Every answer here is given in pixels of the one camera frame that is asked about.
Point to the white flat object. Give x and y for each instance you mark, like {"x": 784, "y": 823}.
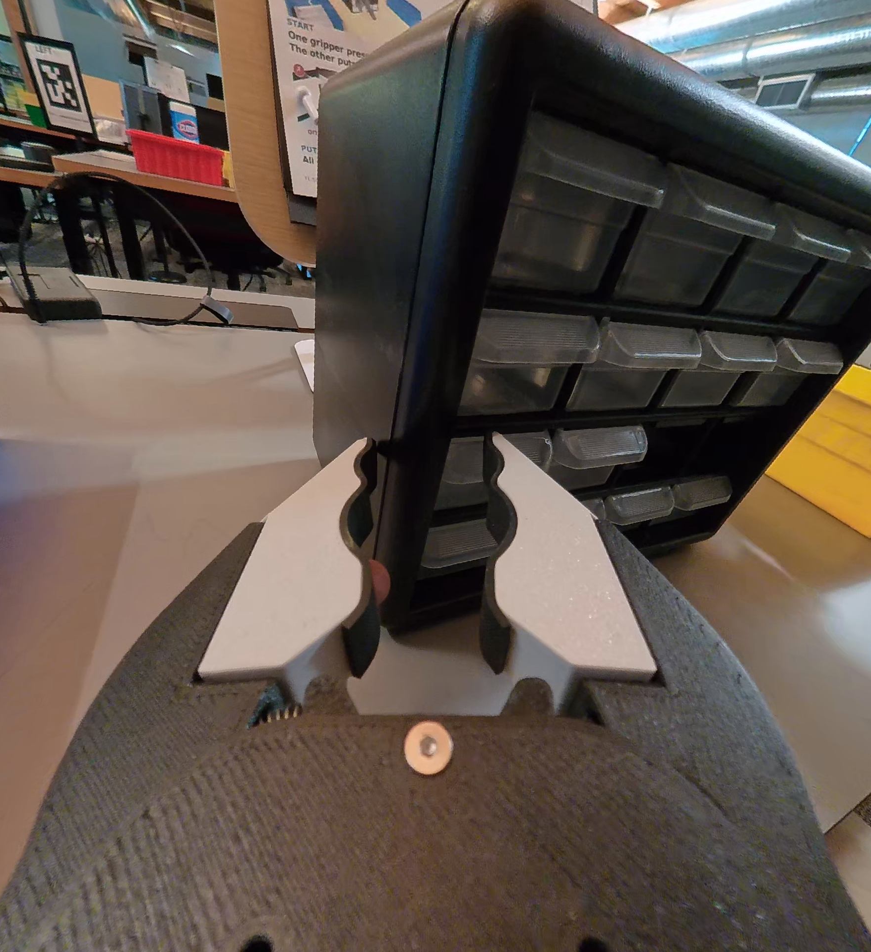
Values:
{"x": 306, "y": 362}

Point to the silver ceiling duct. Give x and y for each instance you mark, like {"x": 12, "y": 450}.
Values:
{"x": 740, "y": 33}

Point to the wooden background table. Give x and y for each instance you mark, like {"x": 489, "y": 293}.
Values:
{"x": 108, "y": 167}

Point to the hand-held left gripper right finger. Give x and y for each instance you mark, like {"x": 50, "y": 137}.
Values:
{"x": 566, "y": 587}

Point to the white wall vent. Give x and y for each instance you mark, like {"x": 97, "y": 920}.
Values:
{"x": 784, "y": 92}

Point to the red plastic bin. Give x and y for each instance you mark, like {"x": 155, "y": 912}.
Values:
{"x": 175, "y": 160}

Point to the curved wooden board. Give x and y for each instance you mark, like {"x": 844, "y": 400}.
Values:
{"x": 253, "y": 149}

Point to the clear pulled-out small drawer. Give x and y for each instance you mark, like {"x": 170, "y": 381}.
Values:
{"x": 599, "y": 454}

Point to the grey desk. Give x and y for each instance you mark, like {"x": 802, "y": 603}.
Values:
{"x": 145, "y": 409}

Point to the white instruction poster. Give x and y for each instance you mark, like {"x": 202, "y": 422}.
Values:
{"x": 301, "y": 74}

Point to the wipes container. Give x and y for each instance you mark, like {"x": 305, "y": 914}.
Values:
{"x": 183, "y": 123}

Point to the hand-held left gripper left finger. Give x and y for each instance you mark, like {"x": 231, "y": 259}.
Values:
{"x": 287, "y": 587}

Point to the black adapter box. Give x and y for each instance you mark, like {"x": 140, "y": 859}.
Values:
{"x": 56, "y": 297}

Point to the framed marker sign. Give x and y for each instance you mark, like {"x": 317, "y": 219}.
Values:
{"x": 60, "y": 82}

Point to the yellow plastic bin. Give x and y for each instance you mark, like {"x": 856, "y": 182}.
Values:
{"x": 845, "y": 446}

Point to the black small-parts drawer cabinet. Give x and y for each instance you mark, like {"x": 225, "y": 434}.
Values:
{"x": 376, "y": 260}

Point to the set of clear cabinet drawers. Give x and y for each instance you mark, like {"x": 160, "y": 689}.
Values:
{"x": 554, "y": 223}

